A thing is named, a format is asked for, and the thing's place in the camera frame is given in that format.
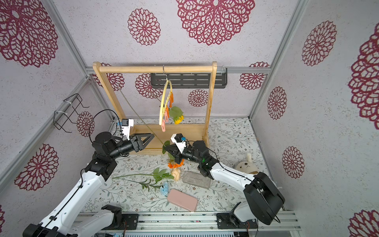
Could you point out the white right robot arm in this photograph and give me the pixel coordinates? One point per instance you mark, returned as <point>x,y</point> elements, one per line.
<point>263,199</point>

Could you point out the pink case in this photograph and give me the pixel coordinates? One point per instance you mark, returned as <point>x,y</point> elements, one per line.
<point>182,200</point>

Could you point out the black wall shelf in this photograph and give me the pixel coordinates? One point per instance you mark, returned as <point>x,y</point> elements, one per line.
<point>181,81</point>

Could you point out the white plush toy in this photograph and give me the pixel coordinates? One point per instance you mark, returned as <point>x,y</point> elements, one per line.
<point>247,166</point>

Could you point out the peach rose with stem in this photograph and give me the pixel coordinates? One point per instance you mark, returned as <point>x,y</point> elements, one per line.
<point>157,175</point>

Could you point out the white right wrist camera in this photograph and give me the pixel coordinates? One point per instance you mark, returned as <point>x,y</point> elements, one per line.
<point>180,141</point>

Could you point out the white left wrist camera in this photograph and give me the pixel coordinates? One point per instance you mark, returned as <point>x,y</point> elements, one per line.
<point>124,127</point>

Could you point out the yellow wavy clothes hanger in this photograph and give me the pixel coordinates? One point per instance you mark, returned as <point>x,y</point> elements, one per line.
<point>165,102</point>

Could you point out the pink clothes peg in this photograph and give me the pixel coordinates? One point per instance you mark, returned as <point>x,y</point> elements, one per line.
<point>163,126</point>

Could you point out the wooden clothes rack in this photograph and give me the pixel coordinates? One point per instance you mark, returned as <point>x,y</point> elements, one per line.
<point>194,131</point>

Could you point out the orange clothes peg top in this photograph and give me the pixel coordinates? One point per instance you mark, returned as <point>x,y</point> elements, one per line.
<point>171,98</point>

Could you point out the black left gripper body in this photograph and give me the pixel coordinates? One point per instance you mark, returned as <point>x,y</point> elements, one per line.
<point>127,146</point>

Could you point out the grey felt pouch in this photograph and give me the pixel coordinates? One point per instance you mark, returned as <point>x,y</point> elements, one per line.
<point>196,179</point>

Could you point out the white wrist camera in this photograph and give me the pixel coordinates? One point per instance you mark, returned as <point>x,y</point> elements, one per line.
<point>180,141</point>
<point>124,127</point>

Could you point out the black wire wall rack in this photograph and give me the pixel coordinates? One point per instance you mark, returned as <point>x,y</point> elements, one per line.
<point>70,105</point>

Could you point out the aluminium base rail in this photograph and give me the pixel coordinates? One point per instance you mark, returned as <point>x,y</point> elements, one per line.
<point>195,224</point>

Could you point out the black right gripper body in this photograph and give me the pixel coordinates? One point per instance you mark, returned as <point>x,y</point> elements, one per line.
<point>176,153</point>

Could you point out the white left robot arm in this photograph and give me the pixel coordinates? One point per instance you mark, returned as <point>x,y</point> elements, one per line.
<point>59,223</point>

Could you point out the yellow sunflower with stem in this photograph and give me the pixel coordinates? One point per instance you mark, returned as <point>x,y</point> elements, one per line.
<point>176,114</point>

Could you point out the blue flower with stem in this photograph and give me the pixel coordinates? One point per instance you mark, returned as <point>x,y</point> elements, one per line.
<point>149,184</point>

